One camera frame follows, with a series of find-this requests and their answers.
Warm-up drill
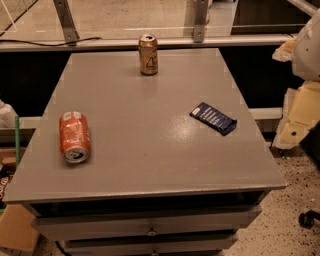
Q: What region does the blue rxbar wrapper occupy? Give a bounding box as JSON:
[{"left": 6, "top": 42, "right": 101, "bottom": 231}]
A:
[{"left": 189, "top": 102, "right": 237, "bottom": 136}]

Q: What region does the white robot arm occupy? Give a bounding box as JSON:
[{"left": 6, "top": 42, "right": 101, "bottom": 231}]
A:
[{"left": 272, "top": 9, "right": 320, "bottom": 149}]

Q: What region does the gold upright can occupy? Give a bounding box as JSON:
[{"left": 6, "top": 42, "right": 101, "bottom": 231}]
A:
[{"left": 138, "top": 34, "right": 158, "bottom": 75}]

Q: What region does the orange crushed soda can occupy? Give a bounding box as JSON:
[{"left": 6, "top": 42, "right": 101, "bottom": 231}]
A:
[{"left": 59, "top": 111, "right": 91, "bottom": 164}]

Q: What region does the grey drawer cabinet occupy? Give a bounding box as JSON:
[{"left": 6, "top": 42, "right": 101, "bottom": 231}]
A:
[{"left": 5, "top": 49, "right": 286, "bottom": 256}]

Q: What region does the upper drawer knob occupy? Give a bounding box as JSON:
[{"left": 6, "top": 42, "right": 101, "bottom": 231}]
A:
[{"left": 147, "top": 227, "right": 158, "bottom": 237}]

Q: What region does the drawer knob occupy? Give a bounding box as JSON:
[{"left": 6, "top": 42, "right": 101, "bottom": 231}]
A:
[
  {"left": 147, "top": 227, "right": 158, "bottom": 237},
  {"left": 150, "top": 250, "right": 159, "bottom": 256}
]

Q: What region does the lower drawer knob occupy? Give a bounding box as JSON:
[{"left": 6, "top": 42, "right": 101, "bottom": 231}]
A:
[{"left": 150, "top": 250, "right": 159, "bottom": 256}]

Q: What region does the green pole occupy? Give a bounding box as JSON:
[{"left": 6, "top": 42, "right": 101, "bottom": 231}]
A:
[{"left": 15, "top": 115, "right": 21, "bottom": 167}]

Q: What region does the white plastic jug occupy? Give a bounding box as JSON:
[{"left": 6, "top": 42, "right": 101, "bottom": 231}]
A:
[{"left": 0, "top": 99, "right": 18, "bottom": 128}]

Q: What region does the black chair caster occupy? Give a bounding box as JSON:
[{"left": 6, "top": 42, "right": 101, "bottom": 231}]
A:
[{"left": 298, "top": 210, "right": 320, "bottom": 229}]

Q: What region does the cardboard box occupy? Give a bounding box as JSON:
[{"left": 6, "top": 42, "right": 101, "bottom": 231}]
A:
[{"left": 0, "top": 205, "right": 39, "bottom": 256}]

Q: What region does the black cable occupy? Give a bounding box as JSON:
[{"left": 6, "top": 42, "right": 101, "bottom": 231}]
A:
[{"left": 0, "top": 36, "right": 103, "bottom": 47}]

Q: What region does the right metal bracket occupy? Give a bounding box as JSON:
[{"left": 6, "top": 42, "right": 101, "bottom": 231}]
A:
[{"left": 193, "top": 0, "right": 208, "bottom": 43}]

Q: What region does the metal bracket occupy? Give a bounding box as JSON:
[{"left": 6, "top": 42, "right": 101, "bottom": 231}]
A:
[
  {"left": 193, "top": 0, "right": 208, "bottom": 43},
  {"left": 53, "top": 0, "right": 80, "bottom": 46}
]

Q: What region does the left metal bracket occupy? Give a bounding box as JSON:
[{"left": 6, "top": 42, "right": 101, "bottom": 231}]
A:
[{"left": 53, "top": 0, "right": 80, "bottom": 46}]

